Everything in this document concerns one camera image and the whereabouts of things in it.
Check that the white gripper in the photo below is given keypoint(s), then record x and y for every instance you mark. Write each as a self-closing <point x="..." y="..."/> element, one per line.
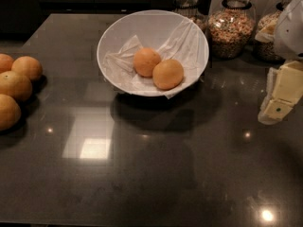
<point x="290" y="32"/>

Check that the orange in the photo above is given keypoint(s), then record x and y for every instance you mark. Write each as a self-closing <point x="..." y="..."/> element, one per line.
<point x="10" y="112"/>
<point x="168" y="74"/>
<point x="15" y="85"/>
<point x="6" y="62"/>
<point x="145" y="59"/>
<point x="29" y="67"/>

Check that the white bowl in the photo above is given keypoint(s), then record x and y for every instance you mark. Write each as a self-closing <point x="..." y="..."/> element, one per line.
<point x="151" y="29"/>

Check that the glass jar behind bowl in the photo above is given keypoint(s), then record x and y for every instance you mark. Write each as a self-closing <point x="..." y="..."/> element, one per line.
<point x="190" y="9"/>

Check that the glass jar right edge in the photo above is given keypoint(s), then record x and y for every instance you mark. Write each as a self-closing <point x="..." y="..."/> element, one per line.
<point x="263" y="47"/>

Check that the glass jar with grains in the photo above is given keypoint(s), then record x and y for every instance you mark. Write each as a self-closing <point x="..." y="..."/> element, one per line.
<point x="230" y="27"/>

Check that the white paper liner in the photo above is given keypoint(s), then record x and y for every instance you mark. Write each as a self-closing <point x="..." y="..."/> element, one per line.
<point x="186" y="44"/>

